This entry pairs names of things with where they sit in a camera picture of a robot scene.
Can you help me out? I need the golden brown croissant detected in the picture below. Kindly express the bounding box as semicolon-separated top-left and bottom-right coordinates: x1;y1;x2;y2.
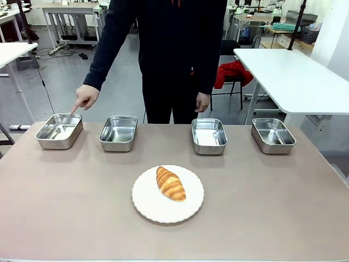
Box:
155;166;187;203

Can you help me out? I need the rectangular stainless steel container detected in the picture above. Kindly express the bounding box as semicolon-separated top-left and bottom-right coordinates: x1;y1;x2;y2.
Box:
251;117;297;155
34;113;83;150
191;118;228;156
98;115;139;152

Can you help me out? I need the person's left hand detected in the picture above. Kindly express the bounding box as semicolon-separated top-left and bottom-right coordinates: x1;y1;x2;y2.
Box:
194;91;211;114

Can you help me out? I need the person's left forearm dark sleeve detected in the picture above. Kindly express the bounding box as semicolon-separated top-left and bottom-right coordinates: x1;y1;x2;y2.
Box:
197;16;227;96

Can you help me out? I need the black camera pole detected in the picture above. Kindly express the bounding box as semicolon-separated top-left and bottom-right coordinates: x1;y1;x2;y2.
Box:
287;0;306;51

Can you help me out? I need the small white side table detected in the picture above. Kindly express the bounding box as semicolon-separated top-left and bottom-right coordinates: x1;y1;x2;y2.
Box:
0;41;39;130

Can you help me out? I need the teal green crate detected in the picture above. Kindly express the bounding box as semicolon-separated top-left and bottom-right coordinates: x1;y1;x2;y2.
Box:
272;22;302;33

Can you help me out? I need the cluttered background workbench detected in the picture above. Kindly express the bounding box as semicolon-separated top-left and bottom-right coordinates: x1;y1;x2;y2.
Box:
228;10;320;50

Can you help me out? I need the red cloth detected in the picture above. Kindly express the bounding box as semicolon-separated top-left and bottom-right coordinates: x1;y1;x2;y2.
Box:
213;60;255;90

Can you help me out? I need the large white side table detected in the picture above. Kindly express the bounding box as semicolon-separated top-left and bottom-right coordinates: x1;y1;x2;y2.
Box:
233;48;349;129

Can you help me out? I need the black hanging cable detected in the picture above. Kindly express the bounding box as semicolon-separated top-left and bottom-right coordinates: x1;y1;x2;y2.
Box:
31;50;56;115

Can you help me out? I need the person's right forearm dark sleeve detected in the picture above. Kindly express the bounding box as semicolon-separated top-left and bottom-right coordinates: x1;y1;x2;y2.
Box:
82;0;141;91

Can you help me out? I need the white scalloped plate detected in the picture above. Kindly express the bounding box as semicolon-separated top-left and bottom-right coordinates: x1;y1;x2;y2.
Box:
131;164;205;224

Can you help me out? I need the person's dark clothed torso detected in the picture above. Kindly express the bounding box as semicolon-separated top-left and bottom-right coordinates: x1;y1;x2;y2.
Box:
133;0;227;125

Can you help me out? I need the person's right hand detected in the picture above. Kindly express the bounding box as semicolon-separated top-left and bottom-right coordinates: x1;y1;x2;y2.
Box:
69;84;100;116

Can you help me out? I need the black stand pole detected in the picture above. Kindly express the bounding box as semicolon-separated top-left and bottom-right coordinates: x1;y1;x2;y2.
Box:
16;0;34;45

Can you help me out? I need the white workbench with frame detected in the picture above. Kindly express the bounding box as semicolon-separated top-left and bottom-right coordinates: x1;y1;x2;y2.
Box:
38;2;106;50

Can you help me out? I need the black chair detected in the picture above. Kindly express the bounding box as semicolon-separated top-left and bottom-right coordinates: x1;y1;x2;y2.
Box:
209;39;245;111

